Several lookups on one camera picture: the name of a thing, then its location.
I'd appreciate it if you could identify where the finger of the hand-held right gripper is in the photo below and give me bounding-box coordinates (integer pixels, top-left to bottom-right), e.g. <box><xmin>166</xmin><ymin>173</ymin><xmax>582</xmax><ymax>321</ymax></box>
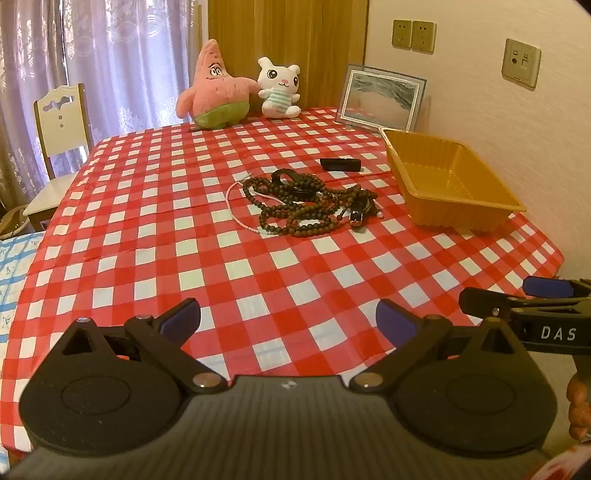
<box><xmin>524</xmin><ymin>276</ymin><xmax>591</xmax><ymax>300</ymax></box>
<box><xmin>458</xmin><ymin>286</ymin><xmax>591</xmax><ymax>324</ymax></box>

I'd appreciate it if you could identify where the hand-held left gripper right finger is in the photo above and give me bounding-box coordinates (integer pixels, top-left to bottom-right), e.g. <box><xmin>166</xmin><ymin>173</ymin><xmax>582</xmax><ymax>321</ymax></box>
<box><xmin>348</xmin><ymin>299</ymin><xmax>527</xmax><ymax>394</ymax></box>

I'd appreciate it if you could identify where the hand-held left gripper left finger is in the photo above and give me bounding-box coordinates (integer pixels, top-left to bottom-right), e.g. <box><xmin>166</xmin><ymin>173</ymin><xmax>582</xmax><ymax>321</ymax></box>
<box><xmin>60</xmin><ymin>298</ymin><xmax>229</xmax><ymax>394</ymax></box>

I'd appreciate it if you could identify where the pink pearl necklace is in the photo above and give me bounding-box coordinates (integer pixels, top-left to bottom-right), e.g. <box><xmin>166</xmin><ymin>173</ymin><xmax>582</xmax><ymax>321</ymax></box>
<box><xmin>225</xmin><ymin>178</ymin><xmax>384</xmax><ymax>234</ymax></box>

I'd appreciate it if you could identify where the yellow plastic tray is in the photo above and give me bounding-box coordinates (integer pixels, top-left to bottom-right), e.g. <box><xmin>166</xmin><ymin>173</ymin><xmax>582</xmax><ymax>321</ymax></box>
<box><xmin>379</xmin><ymin>128</ymin><xmax>527</xmax><ymax>230</ymax></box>

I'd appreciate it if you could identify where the dark wooden bead bracelet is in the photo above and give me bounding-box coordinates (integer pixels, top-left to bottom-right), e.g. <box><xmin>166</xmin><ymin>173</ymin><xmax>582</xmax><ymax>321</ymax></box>
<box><xmin>242</xmin><ymin>176</ymin><xmax>296</xmax><ymax>236</ymax></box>

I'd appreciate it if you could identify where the black round-face watch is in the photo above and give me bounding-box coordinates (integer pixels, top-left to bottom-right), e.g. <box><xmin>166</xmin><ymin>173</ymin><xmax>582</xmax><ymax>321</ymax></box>
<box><xmin>270</xmin><ymin>168</ymin><xmax>326</xmax><ymax>202</ymax></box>

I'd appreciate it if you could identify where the small black case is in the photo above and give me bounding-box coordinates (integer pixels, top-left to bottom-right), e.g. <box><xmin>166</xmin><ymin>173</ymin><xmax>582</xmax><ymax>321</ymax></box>
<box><xmin>320</xmin><ymin>158</ymin><xmax>364</xmax><ymax>173</ymax></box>

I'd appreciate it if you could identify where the person's right hand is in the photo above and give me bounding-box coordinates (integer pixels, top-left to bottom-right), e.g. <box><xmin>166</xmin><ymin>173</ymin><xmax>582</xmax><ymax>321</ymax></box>
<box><xmin>566</xmin><ymin>371</ymin><xmax>591</xmax><ymax>441</ymax></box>

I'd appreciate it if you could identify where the red checkered tablecloth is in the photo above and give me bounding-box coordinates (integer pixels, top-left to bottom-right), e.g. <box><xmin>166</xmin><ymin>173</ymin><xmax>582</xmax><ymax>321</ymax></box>
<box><xmin>0</xmin><ymin>106</ymin><xmax>566</xmax><ymax>462</ymax></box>

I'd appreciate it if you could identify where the blue patterned cloth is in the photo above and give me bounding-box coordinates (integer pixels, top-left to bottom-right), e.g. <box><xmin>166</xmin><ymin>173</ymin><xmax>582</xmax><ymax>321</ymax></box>
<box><xmin>0</xmin><ymin>231</ymin><xmax>47</xmax><ymax>333</ymax></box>

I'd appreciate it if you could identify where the white wooden chair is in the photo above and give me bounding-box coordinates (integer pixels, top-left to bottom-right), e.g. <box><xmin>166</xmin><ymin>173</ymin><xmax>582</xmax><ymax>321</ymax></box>
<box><xmin>23</xmin><ymin>83</ymin><xmax>93</xmax><ymax>232</ymax></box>

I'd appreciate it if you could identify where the pink starfish plush toy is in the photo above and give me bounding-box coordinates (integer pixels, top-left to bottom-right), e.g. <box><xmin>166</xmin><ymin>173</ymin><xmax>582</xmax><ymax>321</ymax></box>
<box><xmin>175</xmin><ymin>39</ymin><xmax>259</xmax><ymax>130</ymax></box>

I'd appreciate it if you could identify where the white bunny plush toy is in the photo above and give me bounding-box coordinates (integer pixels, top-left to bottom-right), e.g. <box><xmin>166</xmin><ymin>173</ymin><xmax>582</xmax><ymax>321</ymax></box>
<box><xmin>256</xmin><ymin>56</ymin><xmax>302</xmax><ymax>118</ymax></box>

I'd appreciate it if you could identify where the sheer lace curtain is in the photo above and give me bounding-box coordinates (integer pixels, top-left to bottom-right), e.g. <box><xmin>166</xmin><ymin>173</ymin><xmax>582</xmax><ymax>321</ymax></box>
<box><xmin>0</xmin><ymin>0</ymin><xmax>204</xmax><ymax>204</ymax></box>

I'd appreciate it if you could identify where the wooden panel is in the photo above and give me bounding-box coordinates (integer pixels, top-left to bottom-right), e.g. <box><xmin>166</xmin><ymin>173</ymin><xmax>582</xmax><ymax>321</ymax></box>
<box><xmin>208</xmin><ymin>0</ymin><xmax>370</xmax><ymax>118</ymax></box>

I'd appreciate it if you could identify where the glass picture frame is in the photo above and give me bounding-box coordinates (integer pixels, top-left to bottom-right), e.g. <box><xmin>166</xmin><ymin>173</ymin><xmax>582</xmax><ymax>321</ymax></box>
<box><xmin>335</xmin><ymin>64</ymin><xmax>426</xmax><ymax>133</ymax></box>

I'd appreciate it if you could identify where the beige wall socket panel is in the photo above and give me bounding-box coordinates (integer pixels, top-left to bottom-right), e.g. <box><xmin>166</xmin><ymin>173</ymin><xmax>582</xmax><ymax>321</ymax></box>
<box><xmin>502</xmin><ymin>38</ymin><xmax>542</xmax><ymax>89</ymax></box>

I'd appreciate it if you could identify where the beige wall outlet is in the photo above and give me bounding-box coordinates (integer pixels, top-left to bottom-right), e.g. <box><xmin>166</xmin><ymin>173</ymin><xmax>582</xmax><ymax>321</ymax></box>
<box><xmin>411</xmin><ymin>21</ymin><xmax>436</xmax><ymax>52</ymax></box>
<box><xmin>392</xmin><ymin>19</ymin><xmax>413</xmax><ymax>48</ymax></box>

